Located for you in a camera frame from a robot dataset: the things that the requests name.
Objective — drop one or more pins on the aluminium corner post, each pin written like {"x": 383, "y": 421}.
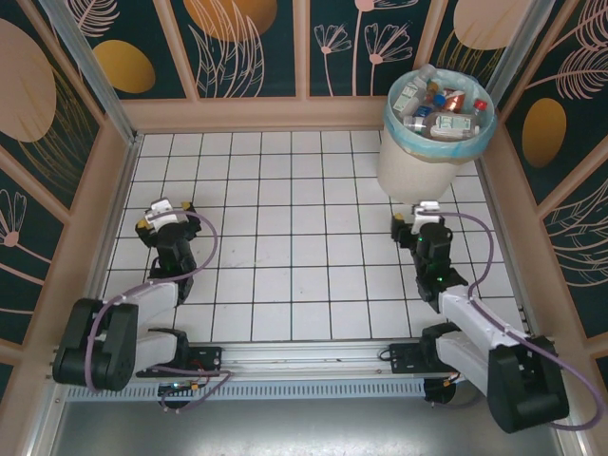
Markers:
{"x": 515, "y": 71}
{"x": 105, "y": 90}

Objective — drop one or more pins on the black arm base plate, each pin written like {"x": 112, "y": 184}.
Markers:
{"x": 404, "y": 361}
{"x": 209, "y": 362}

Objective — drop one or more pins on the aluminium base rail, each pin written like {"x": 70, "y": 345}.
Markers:
{"x": 304, "y": 356}

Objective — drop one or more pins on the beige waste bin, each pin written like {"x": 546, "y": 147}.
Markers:
{"x": 413, "y": 176}

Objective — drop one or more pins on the grey metal sheet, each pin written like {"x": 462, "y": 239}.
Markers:
{"x": 304, "y": 427}

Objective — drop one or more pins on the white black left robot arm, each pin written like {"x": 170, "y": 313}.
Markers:
{"x": 157, "y": 297}

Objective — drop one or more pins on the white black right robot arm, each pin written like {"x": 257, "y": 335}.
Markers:
{"x": 475, "y": 318}

